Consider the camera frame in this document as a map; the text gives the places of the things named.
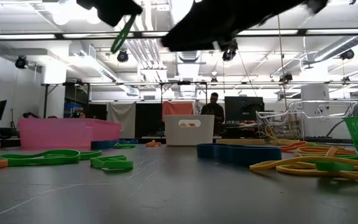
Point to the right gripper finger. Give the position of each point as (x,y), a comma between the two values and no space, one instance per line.
(180,34)
(182,45)

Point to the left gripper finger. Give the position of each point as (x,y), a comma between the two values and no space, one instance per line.
(130,7)
(113,18)

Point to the yellow rubber band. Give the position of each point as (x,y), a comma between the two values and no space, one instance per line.
(271,132)
(291,162)

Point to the long blue rubber band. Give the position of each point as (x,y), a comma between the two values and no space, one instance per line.
(238,154)
(104,145)

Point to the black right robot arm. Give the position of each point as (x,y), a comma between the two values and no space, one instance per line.
(284,7)

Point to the small blue rubber band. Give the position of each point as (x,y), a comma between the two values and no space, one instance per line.
(132,141)

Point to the small orange rubber band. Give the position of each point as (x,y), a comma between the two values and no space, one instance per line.
(294,145)

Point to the orange hanging cloth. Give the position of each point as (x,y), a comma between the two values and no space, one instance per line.
(177,109)

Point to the patterned hanging cloth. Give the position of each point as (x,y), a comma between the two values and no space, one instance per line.
(197,107)

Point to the person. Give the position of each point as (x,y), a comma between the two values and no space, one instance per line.
(213,110)

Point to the black monitor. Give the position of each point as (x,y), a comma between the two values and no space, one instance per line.
(244,109)

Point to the white plastic basket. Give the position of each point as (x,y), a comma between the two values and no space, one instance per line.
(190,137)

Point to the grey hanging cloth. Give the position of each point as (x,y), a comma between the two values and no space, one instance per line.
(121,118)

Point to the white cabinet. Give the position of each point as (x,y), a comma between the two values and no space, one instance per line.
(315,93)

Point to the pink plastic basket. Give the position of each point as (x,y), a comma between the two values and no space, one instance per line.
(57,133)

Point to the clear plastic bin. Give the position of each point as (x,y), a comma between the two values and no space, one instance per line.
(322,107)

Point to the dark table mat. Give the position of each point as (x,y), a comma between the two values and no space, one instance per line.
(179,199)

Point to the white wall box unit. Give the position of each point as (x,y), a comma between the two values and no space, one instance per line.
(53,74)

